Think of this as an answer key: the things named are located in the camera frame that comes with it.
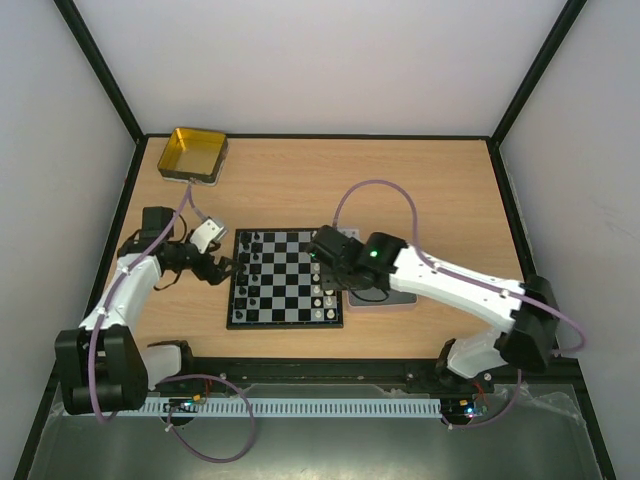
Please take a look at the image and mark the white slotted cable duct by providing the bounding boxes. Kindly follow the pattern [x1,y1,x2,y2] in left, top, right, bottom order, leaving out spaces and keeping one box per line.
[123,397,441,419]

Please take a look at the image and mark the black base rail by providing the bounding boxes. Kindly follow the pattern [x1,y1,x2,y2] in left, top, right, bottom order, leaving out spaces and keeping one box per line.
[54,355,581,396]

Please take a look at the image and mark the purple cable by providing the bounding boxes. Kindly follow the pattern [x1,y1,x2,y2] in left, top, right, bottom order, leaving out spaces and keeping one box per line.
[87,185,257,462]
[332,179,587,431]

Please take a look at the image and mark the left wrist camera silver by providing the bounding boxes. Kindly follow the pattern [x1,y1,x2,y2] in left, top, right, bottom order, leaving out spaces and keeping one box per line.
[189,217,228,253]

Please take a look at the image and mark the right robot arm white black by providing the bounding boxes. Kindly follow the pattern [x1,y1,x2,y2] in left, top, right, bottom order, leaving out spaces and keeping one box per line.
[307,225,559,392]

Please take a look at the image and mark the grey tray with pink rim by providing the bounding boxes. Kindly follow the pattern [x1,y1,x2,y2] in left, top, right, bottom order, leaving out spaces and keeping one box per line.
[346,232,417,312]

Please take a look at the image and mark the black white chess board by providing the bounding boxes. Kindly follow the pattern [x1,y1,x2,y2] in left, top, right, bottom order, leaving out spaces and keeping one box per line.
[226,228,344,330]

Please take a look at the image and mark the yellow metal tin box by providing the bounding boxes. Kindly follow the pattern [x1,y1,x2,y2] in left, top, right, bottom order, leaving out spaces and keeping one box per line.
[157,127,229,186]

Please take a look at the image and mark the black enclosure frame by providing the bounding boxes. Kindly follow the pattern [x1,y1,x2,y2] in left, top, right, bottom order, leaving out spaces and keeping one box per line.
[9,0,640,480]

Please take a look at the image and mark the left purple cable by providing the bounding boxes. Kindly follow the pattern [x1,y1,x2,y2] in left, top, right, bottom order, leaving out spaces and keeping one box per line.
[87,185,257,462]

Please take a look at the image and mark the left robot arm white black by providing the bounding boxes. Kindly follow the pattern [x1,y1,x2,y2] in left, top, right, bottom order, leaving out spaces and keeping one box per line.
[54,206,240,419]

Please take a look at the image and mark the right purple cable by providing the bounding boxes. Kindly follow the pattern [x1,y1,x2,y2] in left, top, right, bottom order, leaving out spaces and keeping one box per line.
[332,179,587,431]

